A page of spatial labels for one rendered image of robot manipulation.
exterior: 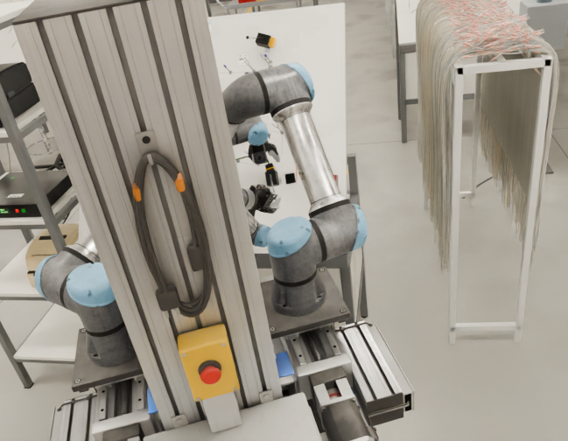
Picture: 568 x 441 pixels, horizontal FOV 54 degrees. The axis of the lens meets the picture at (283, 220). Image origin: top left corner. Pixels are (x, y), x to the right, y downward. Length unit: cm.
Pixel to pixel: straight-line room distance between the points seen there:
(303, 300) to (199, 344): 51
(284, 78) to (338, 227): 42
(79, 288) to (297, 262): 52
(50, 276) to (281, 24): 145
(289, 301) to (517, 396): 163
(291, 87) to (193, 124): 68
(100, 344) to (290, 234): 54
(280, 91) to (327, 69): 87
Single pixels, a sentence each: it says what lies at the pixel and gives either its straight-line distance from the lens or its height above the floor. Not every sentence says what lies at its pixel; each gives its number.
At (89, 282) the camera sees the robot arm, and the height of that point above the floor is 139.
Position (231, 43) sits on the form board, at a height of 158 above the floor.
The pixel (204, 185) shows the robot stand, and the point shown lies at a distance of 89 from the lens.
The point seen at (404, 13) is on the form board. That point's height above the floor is 107.
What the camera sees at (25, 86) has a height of 155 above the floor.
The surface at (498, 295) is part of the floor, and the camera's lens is 338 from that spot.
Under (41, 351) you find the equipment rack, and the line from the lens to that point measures 322.
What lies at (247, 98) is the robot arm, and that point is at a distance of 148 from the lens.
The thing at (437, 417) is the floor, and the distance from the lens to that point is 274.
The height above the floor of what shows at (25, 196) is 112.
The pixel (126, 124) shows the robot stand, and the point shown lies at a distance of 85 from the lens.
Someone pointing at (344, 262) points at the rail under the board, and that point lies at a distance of 221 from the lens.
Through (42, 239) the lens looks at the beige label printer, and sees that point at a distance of 288.
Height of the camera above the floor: 213
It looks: 31 degrees down
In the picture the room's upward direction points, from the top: 9 degrees counter-clockwise
